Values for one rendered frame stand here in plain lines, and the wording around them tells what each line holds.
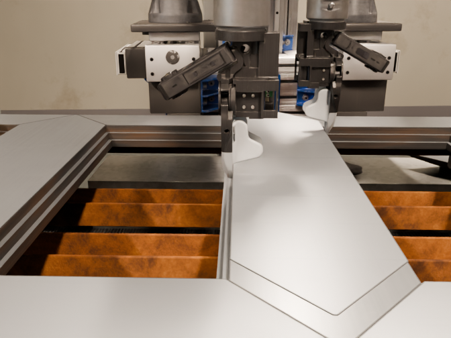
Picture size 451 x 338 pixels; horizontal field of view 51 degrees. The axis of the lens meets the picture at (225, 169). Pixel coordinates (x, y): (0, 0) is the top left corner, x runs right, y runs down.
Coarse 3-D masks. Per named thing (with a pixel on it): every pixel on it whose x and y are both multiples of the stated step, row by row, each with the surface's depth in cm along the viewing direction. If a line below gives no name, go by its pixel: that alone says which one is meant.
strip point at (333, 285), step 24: (240, 264) 47; (264, 264) 47; (288, 264) 47; (312, 264) 47; (336, 264) 47; (360, 264) 47; (384, 264) 47; (288, 288) 44; (312, 288) 44; (336, 288) 44; (360, 288) 44; (336, 312) 40
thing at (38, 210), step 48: (96, 144) 91; (144, 144) 98; (192, 144) 98; (336, 144) 97; (384, 144) 97; (432, 144) 97; (48, 192) 68; (0, 240) 55; (384, 288) 44; (336, 336) 38
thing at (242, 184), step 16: (240, 176) 70; (256, 176) 70; (272, 176) 70; (288, 176) 70; (304, 176) 70; (320, 176) 70; (336, 176) 70; (352, 176) 70; (240, 192) 65; (256, 192) 65; (272, 192) 65; (288, 192) 65; (304, 192) 65; (320, 192) 65; (336, 192) 65; (352, 192) 65
